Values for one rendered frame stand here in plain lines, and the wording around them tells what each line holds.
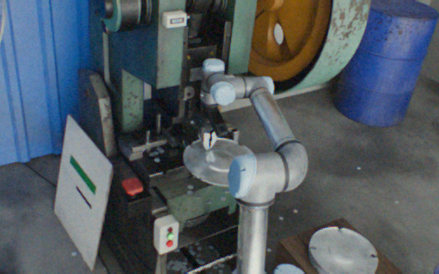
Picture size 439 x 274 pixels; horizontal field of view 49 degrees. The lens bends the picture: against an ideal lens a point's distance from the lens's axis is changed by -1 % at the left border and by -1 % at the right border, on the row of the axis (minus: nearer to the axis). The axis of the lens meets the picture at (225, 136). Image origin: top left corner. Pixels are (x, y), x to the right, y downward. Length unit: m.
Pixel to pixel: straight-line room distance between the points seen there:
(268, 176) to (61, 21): 1.83
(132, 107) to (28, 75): 1.00
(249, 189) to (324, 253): 0.86
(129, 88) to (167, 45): 0.43
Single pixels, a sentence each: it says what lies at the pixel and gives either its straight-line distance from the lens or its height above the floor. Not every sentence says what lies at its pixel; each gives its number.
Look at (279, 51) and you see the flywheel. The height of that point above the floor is 1.11.
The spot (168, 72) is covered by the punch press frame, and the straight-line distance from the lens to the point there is 1.69.
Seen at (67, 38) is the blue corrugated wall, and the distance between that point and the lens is 2.91.
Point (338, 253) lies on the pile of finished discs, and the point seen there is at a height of 0.39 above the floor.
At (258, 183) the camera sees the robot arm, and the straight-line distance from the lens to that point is 1.33.
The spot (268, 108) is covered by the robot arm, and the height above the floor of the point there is 1.10.
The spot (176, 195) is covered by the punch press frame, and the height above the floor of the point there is 0.65.
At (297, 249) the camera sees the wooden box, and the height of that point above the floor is 0.35.
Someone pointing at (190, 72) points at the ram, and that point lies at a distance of 1.80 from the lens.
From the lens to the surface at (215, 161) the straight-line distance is 1.82.
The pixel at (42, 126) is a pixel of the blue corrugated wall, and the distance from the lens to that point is 3.11.
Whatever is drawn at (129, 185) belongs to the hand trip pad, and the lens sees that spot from 1.74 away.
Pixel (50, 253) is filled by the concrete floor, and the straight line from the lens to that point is 2.59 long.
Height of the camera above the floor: 1.85
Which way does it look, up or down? 32 degrees down
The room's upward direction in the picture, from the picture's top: 7 degrees clockwise
